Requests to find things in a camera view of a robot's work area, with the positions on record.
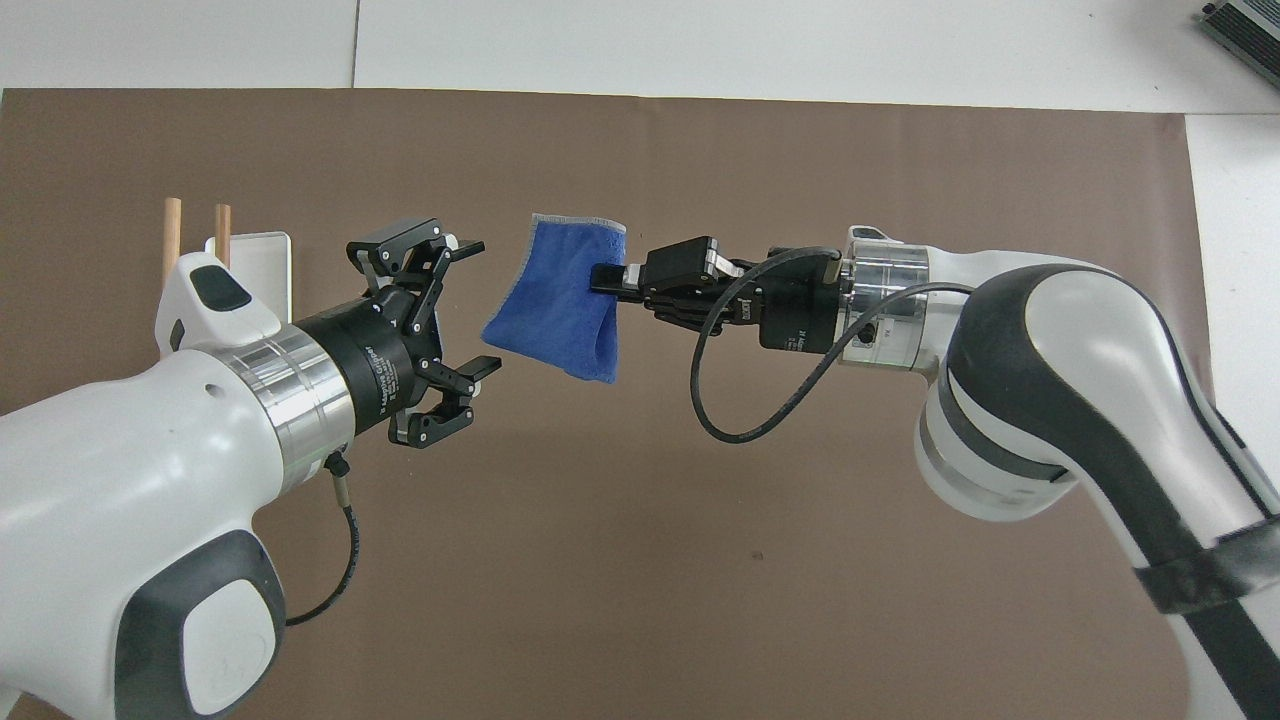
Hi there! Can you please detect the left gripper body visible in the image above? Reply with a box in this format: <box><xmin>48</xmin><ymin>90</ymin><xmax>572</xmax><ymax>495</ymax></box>
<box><xmin>296</xmin><ymin>285</ymin><xmax>444</xmax><ymax>439</ymax></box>

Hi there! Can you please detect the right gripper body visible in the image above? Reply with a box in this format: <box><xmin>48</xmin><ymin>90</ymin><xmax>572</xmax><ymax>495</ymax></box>
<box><xmin>746</xmin><ymin>247</ymin><xmax>850</xmax><ymax>354</ymax></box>

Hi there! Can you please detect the blue towel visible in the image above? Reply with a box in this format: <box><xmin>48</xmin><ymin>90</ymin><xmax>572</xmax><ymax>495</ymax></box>
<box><xmin>480</xmin><ymin>212</ymin><xmax>629</xmax><ymax>385</ymax></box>

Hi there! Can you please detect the grey metal device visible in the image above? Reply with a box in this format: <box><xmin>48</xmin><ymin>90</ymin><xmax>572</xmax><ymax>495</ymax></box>
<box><xmin>1199</xmin><ymin>0</ymin><xmax>1280</xmax><ymax>67</ymax></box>

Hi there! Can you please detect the black cable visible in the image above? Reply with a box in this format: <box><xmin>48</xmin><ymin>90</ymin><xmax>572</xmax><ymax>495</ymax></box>
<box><xmin>689</xmin><ymin>245</ymin><xmax>977</xmax><ymax>445</ymax></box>
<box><xmin>284</xmin><ymin>451</ymin><xmax>362</xmax><ymax>629</ymax></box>

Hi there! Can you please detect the black strap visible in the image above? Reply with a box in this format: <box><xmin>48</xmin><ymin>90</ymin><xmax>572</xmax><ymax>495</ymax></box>
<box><xmin>1132</xmin><ymin>517</ymin><xmax>1280</xmax><ymax>615</ymax></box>

